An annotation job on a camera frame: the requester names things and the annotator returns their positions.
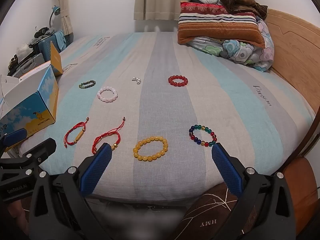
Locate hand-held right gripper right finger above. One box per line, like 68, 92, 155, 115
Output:
211, 142, 304, 240

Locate red cord bracelet gold beads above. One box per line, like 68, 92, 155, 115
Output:
92, 117, 126, 155

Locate beige tied curtain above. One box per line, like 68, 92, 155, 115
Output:
52, 0, 74, 35

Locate brown patterned cloth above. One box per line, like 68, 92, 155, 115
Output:
179, 182, 258, 240

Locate multicolour bead bracelet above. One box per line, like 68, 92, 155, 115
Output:
189, 124, 217, 147

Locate striped red orange pillow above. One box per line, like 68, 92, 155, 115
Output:
177, 1, 266, 48

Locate blue and yellow cardboard box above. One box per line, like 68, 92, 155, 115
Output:
0, 41, 62, 153

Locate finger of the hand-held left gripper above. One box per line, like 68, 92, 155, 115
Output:
0, 127, 28, 155
0, 137, 57, 170

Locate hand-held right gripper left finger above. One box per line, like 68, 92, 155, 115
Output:
29, 142, 113, 240

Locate person's left hand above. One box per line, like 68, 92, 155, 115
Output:
5, 200, 27, 230

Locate striped bed sheet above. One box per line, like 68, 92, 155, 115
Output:
19, 31, 316, 204

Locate blue cloth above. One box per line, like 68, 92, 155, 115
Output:
55, 31, 67, 49

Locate grey case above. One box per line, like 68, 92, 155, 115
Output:
7, 52, 52, 78

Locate blue suitcase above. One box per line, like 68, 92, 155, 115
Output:
32, 31, 67, 55

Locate pink bead bracelet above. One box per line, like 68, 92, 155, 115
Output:
97, 86, 118, 102

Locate floral quilt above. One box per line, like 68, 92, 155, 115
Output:
187, 17, 275, 72

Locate red bead bracelet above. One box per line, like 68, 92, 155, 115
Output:
168, 75, 188, 87

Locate red cord bracelet gold tube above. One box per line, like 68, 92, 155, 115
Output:
64, 117, 90, 148

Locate blue desk lamp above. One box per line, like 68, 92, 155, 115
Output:
49, 5, 61, 29

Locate yellow bead bracelet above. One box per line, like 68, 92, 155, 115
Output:
133, 136, 168, 159

